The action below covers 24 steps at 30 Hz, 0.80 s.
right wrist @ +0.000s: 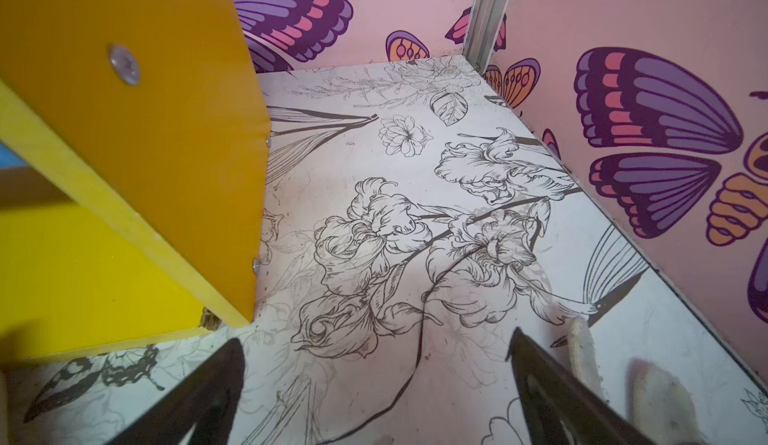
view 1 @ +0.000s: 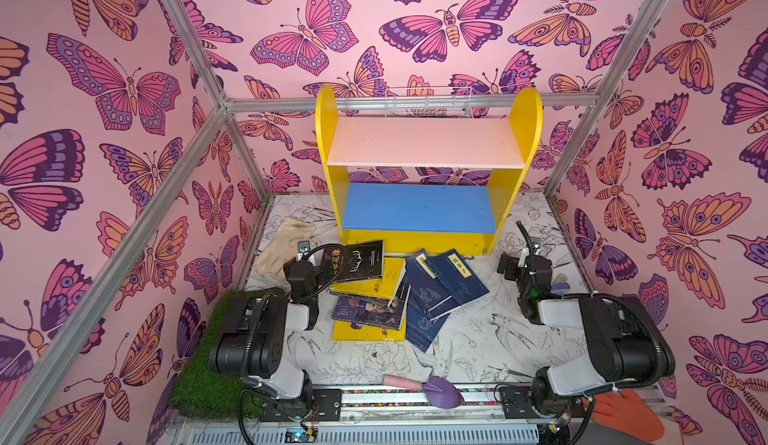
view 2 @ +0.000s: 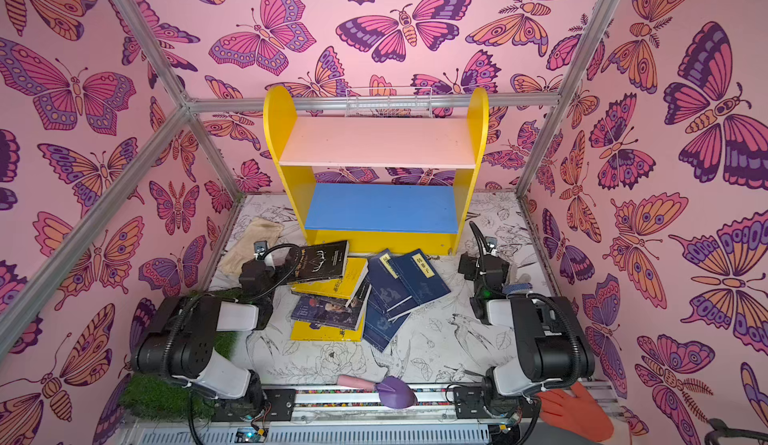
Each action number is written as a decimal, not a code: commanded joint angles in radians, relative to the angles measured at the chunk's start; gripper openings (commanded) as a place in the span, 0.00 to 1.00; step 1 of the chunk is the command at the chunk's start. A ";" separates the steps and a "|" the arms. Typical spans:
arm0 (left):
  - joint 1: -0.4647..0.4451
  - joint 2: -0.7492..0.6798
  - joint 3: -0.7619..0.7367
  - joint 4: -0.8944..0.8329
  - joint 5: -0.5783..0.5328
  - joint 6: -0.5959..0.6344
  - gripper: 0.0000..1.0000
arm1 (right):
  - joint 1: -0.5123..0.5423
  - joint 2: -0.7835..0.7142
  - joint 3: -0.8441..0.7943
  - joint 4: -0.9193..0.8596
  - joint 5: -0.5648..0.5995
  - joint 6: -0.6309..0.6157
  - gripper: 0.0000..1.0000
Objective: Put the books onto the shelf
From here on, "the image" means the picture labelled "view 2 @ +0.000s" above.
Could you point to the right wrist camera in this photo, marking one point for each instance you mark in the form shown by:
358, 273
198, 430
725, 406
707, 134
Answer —
490, 246

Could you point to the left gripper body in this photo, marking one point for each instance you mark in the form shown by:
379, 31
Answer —
283, 265

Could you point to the green circuit board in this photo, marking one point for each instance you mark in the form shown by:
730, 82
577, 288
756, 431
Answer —
250, 435

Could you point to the navy blue book middle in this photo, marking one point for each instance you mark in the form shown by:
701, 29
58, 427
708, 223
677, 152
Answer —
392, 296

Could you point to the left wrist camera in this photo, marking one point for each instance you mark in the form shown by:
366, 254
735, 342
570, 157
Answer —
260, 249

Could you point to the navy blue book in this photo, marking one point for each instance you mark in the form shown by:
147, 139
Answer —
419, 277
392, 296
379, 331

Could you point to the yellow cartoon book bottom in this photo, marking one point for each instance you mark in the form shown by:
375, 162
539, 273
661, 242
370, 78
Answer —
307, 332

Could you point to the white slotted cable duct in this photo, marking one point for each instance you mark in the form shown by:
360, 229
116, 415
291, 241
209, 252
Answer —
367, 434

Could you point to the green artificial grass mat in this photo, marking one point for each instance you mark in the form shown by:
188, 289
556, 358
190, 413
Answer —
149, 398

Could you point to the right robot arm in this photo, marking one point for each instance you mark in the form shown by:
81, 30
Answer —
552, 351

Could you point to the dark purple portrait book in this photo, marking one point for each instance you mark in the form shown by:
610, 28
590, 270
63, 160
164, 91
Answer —
331, 312

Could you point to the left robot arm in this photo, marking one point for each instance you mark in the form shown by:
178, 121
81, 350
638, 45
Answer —
178, 345

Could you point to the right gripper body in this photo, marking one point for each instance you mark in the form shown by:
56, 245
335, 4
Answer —
480, 266

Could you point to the navy blue book right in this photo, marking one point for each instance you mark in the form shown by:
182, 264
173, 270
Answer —
419, 277

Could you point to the aluminium mounting rail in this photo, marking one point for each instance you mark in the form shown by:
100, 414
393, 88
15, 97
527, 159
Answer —
312, 404

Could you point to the orange rubber glove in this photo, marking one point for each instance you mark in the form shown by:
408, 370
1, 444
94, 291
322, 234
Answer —
576, 411

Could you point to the yellow pink blue bookshelf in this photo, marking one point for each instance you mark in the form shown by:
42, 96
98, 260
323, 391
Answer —
373, 217

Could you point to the purple pink trowel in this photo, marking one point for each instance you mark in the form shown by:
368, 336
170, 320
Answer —
393, 392

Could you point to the navy blue book lower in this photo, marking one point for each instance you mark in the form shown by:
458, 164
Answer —
379, 331

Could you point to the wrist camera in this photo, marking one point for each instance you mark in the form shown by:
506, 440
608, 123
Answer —
490, 246
260, 249

